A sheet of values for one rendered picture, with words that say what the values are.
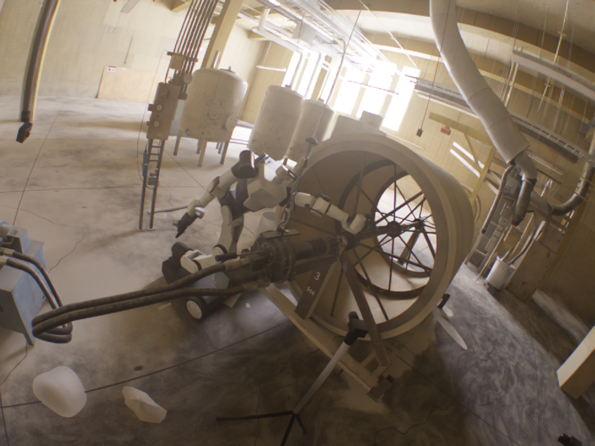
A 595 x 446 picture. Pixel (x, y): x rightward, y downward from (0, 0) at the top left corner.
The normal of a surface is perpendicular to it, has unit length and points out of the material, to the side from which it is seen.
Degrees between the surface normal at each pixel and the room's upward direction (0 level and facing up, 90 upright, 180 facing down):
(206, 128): 90
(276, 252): 90
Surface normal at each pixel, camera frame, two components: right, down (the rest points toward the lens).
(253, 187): -0.29, 0.26
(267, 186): 0.63, 0.27
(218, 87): 0.30, 0.47
